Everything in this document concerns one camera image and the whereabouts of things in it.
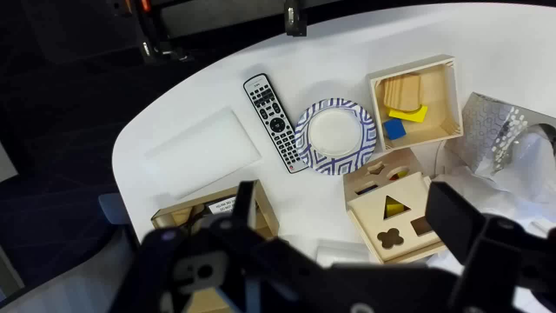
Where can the wooden shape sorter cube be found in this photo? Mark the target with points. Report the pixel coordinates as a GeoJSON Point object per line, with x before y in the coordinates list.
{"type": "Point", "coordinates": [399, 231]}

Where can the tan wooden block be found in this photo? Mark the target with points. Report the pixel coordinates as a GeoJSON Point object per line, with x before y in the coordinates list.
{"type": "Point", "coordinates": [401, 90]}

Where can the open wooden tray box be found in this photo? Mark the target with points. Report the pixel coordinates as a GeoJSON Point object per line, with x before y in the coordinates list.
{"type": "Point", "coordinates": [443, 109]}

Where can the blue white patterned paper bowl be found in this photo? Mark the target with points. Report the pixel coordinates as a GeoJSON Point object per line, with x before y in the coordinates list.
{"type": "Point", "coordinates": [335, 135]}

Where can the white labelled adapter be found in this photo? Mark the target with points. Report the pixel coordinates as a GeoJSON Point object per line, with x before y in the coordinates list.
{"type": "Point", "coordinates": [222, 205]}

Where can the black remote control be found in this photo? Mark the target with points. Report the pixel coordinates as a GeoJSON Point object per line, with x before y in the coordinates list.
{"type": "Point", "coordinates": [271, 118]}

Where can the yellow wooden block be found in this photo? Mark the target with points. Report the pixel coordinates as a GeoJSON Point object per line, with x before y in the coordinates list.
{"type": "Point", "coordinates": [410, 113]}

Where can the white flat sheet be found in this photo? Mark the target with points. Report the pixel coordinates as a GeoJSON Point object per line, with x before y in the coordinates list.
{"type": "Point", "coordinates": [200, 149]}

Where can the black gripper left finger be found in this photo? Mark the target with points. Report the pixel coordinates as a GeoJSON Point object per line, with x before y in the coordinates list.
{"type": "Point", "coordinates": [243, 201]}

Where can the open cardboard box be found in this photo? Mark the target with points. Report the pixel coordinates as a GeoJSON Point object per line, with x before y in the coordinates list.
{"type": "Point", "coordinates": [173, 215]}

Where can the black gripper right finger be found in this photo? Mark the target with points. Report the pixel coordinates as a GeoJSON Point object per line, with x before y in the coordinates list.
{"type": "Point", "coordinates": [453, 219]}

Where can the yellow triangle block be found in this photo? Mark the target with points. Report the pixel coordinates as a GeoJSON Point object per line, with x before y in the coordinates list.
{"type": "Point", "coordinates": [394, 208]}

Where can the blue wooden block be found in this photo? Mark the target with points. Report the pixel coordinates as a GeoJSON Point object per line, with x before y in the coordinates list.
{"type": "Point", "coordinates": [394, 128]}

